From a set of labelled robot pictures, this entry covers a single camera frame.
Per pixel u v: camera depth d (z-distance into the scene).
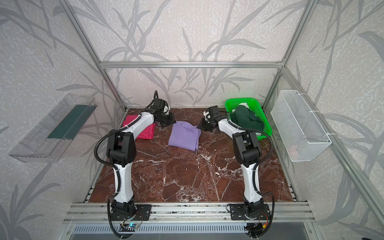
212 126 0.80
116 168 0.58
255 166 0.58
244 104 1.12
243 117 1.00
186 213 0.75
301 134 0.63
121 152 0.56
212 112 0.83
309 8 0.71
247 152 0.56
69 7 0.71
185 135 0.96
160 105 0.82
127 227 0.72
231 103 1.15
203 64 0.98
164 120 0.86
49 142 0.64
